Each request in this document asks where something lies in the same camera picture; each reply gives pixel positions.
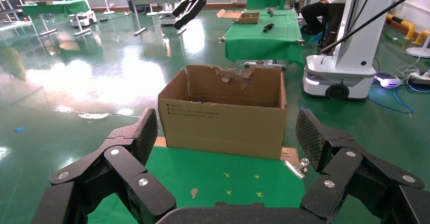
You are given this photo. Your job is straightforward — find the open shallow cardboard box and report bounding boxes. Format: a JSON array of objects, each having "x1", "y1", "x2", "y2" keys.
[{"x1": 217, "y1": 9, "x2": 261, "y2": 25}]

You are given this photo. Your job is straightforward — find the white wheeled column robot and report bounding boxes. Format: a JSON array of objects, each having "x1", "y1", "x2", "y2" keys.
[{"x1": 301, "y1": 0, "x2": 402, "y2": 101}]

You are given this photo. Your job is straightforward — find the seated person dark trousers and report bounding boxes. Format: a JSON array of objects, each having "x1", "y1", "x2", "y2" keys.
[{"x1": 300, "y1": 0, "x2": 350, "y2": 49}]

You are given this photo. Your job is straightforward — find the white round stand base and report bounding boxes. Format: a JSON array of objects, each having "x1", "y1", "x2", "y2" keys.
[{"x1": 406, "y1": 34, "x2": 430, "y2": 59}]

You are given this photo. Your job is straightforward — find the white power strip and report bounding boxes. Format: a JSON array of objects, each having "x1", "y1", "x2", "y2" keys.
[{"x1": 408, "y1": 70, "x2": 430, "y2": 86}]

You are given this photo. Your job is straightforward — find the long green cloth table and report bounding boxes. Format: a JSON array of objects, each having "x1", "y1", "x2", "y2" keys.
[{"x1": 20, "y1": 0, "x2": 90, "y2": 37}]

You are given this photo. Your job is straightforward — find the white device purple light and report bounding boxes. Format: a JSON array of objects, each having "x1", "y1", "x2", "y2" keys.
[{"x1": 373, "y1": 72, "x2": 402, "y2": 89}]

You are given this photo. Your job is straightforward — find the large torn cardboard carton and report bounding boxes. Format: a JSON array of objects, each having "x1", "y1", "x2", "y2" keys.
[{"x1": 158, "y1": 64, "x2": 288, "y2": 160}]

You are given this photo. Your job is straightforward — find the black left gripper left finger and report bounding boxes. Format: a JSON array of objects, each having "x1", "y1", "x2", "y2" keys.
[{"x1": 31, "y1": 107, "x2": 177, "y2": 224}]

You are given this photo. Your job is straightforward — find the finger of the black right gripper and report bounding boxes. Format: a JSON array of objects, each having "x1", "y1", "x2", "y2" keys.
[
  {"x1": 173, "y1": 0, "x2": 206, "y2": 30},
  {"x1": 172, "y1": 0, "x2": 204, "y2": 18}
]

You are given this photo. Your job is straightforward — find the green table cloth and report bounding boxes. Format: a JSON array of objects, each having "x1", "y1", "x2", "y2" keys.
[{"x1": 87, "y1": 145, "x2": 306, "y2": 224}]

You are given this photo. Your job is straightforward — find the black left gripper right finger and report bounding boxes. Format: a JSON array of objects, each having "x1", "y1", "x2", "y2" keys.
[{"x1": 295, "y1": 108, "x2": 430, "y2": 224}]

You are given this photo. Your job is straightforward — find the yellow black floor barrier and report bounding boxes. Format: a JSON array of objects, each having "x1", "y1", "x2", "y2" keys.
[{"x1": 386, "y1": 13, "x2": 430, "y2": 45}]

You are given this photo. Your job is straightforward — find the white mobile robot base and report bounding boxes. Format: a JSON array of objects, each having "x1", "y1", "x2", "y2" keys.
[
  {"x1": 158, "y1": 10, "x2": 181, "y2": 26},
  {"x1": 68, "y1": 10, "x2": 98, "y2": 28}
]

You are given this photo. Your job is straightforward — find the large green cloth table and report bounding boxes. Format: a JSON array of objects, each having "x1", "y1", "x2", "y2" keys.
[{"x1": 223, "y1": 9, "x2": 305, "y2": 69}]

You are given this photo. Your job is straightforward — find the thick black braided cable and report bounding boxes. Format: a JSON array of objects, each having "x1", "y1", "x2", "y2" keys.
[{"x1": 320, "y1": 0, "x2": 430, "y2": 54}]

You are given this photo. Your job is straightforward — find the silver binder clip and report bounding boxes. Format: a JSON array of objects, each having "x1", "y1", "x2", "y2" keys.
[{"x1": 283, "y1": 159, "x2": 310, "y2": 179}]

